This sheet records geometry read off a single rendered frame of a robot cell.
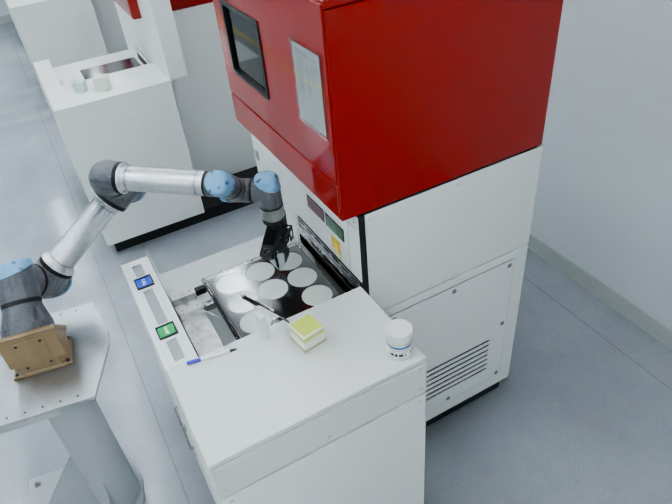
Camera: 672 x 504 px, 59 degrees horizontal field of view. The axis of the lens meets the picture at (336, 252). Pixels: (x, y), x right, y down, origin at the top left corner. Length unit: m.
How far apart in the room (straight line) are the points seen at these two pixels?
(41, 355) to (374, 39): 1.35
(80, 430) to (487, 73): 1.73
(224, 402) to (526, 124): 1.21
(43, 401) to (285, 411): 0.79
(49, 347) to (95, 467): 0.59
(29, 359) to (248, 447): 0.83
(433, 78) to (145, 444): 1.98
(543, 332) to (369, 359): 1.61
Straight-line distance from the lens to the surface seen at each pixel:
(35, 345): 2.03
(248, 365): 1.68
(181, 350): 1.78
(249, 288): 2.00
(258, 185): 1.83
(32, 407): 2.03
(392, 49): 1.55
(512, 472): 2.61
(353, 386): 1.58
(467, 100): 1.76
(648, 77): 2.78
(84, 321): 2.22
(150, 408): 2.97
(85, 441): 2.33
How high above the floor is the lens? 2.19
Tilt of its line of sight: 38 degrees down
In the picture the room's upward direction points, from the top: 6 degrees counter-clockwise
